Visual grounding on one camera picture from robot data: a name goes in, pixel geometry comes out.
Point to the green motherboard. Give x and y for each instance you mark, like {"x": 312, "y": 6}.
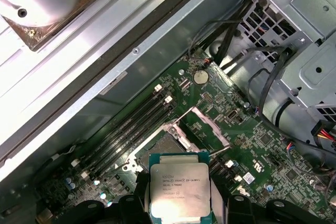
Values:
{"x": 262, "y": 155}

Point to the black power connector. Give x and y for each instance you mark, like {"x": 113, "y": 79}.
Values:
{"x": 315, "y": 132}

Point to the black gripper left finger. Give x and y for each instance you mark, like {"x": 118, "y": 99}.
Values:
{"x": 141, "y": 208}

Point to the CPU socket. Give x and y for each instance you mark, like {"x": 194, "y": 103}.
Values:
{"x": 157, "y": 148}

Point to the RAM slot white clips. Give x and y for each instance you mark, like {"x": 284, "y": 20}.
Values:
{"x": 229, "y": 164}
{"x": 134, "y": 130}
{"x": 123, "y": 119}

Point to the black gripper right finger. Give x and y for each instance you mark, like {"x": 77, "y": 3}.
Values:
{"x": 236, "y": 211}

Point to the CPU with silver lid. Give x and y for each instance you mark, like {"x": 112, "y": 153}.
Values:
{"x": 178, "y": 190}

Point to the grey metal drive cage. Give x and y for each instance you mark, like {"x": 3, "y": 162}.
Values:
{"x": 302, "y": 82}

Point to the RAM slot black clips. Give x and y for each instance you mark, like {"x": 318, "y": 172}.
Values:
{"x": 128, "y": 125}
{"x": 139, "y": 136}

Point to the round coin battery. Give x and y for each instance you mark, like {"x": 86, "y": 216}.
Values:
{"x": 201, "y": 77}

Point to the black PC case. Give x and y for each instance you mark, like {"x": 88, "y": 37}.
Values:
{"x": 162, "y": 32}

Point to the brown square base plate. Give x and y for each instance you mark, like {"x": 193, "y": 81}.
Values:
{"x": 39, "y": 35}

